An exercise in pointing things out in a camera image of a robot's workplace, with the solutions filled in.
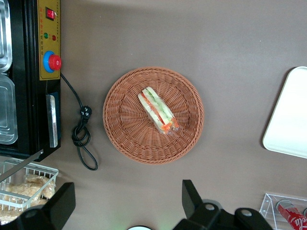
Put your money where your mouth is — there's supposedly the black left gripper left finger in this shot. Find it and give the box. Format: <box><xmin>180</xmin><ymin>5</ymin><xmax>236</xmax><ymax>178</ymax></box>
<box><xmin>14</xmin><ymin>182</ymin><xmax>76</xmax><ymax>230</ymax></box>

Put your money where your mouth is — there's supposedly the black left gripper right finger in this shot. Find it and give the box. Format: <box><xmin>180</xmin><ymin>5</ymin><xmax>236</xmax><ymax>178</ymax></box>
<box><xmin>172</xmin><ymin>179</ymin><xmax>274</xmax><ymax>230</ymax></box>

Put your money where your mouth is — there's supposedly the triangle sandwich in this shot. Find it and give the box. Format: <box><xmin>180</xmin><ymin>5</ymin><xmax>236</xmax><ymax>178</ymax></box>
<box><xmin>137</xmin><ymin>87</ymin><xmax>180</xmax><ymax>135</ymax></box>

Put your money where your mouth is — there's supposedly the round brown wicker basket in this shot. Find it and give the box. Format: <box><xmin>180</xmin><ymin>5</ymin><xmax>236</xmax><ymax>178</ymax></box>
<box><xmin>102</xmin><ymin>66</ymin><xmax>205</xmax><ymax>165</ymax></box>

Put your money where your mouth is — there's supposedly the steel tray in machine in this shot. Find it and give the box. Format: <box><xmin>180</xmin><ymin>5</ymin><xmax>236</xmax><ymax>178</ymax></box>
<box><xmin>0</xmin><ymin>74</ymin><xmax>19</xmax><ymax>146</ymax></box>
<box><xmin>0</xmin><ymin>0</ymin><xmax>12</xmax><ymax>72</ymax></box>

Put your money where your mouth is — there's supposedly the cream plastic serving tray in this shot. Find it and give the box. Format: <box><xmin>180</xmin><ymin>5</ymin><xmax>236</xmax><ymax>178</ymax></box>
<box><xmin>262</xmin><ymin>66</ymin><xmax>307</xmax><ymax>159</ymax></box>

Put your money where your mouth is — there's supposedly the clear bag of crackers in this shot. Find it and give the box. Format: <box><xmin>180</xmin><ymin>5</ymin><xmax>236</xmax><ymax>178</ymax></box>
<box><xmin>3</xmin><ymin>183</ymin><xmax>36</xmax><ymax>204</ymax></box>
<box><xmin>24</xmin><ymin>174</ymin><xmax>57</xmax><ymax>199</ymax></box>
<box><xmin>0</xmin><ymin>206</ymin><xmax>24</xmax><ymax>226</ymax></box>

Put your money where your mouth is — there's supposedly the clear acrylic bottle rack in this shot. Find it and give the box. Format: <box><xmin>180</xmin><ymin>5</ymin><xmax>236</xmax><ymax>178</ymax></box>
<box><xmin>259</xmin><ymin>192</ymin><xmax>307</xmax><ymax>230</ymax></box>

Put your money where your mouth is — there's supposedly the black sealer machine yellow panel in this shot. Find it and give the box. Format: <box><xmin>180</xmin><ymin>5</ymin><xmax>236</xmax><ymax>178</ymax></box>
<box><xmin>0</xmin><ymin>0</ymin><xmax>62</xmax><ymax>162</ymax></box>

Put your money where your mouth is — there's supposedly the white wire basket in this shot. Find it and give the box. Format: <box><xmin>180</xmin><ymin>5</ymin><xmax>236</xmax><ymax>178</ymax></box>
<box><xmin>0</xmin><ymin>159</ymin><xmax>59</xmax><ymax>213</ymax></box>

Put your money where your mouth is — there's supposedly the black power cable with plug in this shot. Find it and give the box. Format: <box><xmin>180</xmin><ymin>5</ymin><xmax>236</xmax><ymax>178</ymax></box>
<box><xmin>59</xmin><ymin>71</ymin><xmax>99</xmax><ymax>171</ymax></box>

